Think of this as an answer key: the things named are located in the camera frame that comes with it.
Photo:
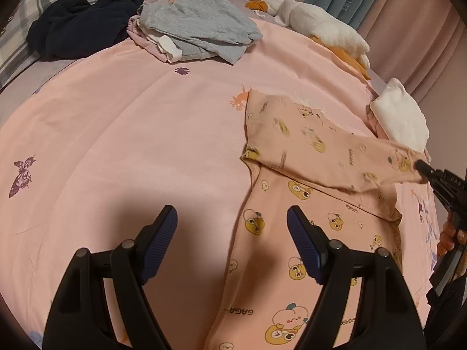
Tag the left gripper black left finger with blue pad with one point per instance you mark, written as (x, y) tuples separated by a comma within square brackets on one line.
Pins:
[(79, 317)]

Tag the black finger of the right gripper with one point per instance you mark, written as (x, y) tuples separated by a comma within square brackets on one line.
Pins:
[(425, 170)]

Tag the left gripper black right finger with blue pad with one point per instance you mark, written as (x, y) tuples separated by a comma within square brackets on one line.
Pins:
[(364, 302)]

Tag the pink cartoon print baby garment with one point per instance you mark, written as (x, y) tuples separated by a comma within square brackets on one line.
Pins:
[(320, 194)]

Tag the person's right hand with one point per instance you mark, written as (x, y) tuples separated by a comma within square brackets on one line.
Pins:
[(447, 239)]

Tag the white folded cloth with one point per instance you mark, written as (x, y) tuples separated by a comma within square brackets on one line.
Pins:
[(400, 116)]

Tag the pink folded garment under white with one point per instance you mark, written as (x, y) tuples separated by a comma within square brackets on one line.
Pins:
[(375, 125)]

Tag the pink curtain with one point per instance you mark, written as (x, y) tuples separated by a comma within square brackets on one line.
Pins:
[(417, 41)]

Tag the pink printed duvet cover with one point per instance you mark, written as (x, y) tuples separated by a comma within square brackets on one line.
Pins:
[(96, 153)]

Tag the white goose plush toy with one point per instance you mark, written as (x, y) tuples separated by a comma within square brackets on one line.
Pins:
[(320, 26)]

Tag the grey folded garment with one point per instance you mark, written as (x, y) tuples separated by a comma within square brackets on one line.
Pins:
[(217, 26)]

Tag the plaid grey pillow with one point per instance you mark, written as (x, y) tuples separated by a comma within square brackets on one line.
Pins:
[(16, 56)]

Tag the pink garment under grey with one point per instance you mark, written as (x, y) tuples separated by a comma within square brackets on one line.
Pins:
[(159, 45)]

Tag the dark navy garment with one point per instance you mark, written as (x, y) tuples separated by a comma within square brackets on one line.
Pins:
[(76, 29)]

